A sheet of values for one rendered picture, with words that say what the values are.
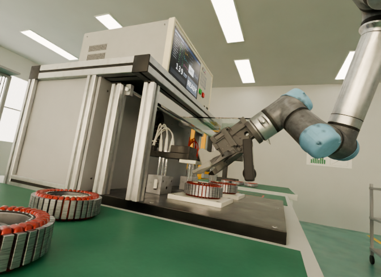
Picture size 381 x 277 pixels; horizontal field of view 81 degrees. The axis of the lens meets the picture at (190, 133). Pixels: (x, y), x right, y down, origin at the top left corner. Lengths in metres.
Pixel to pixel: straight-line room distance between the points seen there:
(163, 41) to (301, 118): 0.47
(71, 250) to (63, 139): 0.43
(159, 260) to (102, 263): 0.06
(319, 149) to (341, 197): 5.54
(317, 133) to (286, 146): 5.47
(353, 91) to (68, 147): 0.75
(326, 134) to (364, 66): 0.24
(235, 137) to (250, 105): 5.67
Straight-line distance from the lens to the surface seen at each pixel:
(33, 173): 0.77
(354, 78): 0.71
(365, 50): 0.74
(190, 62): 0.87
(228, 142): 0.62
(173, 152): 0.67
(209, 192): 0.62
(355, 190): 6.14
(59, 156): 0.70
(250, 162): 0.62
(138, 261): 0.28
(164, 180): 0.69
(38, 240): 0.27
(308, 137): 0.56
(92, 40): 0.97
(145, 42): 0.80
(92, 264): 0.27
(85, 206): 0.42
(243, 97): 6.41
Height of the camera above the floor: 0.85
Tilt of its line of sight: 9 degrees up
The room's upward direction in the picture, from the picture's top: 7 degrees clockwise
